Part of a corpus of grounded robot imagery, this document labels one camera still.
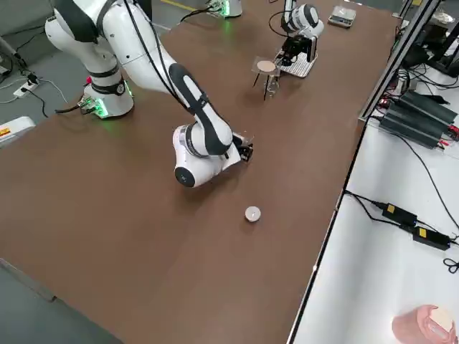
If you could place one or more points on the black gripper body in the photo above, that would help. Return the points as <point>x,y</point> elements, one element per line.
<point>297,48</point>
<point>238,145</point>

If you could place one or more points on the clear glass beaker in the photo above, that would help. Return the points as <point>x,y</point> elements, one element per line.
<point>247,139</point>

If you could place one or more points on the black metal tripod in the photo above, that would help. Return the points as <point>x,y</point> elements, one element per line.
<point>265,89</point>

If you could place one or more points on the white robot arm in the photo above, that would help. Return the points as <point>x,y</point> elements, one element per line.
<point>303,18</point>
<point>125,46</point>

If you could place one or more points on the ribbed metal tray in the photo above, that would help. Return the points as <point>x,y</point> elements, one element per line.
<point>299,70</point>

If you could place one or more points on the digital scale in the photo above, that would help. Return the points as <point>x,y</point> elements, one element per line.
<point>340,19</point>

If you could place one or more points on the small white round cap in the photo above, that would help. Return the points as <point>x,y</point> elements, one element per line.
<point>252,214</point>

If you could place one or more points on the black finned power supply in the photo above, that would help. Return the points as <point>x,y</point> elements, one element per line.
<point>416,118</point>

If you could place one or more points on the black power adapter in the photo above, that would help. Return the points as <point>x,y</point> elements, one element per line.
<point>430,237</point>
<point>398,213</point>

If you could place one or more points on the white power strip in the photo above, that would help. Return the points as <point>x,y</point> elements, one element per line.
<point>25,89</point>

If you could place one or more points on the white box orange label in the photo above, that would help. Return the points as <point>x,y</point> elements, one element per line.
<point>14,130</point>

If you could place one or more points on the pink plastic container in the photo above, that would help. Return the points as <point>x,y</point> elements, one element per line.
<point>412,326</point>

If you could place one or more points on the aluminium frame post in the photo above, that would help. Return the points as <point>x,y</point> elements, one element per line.
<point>394,64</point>

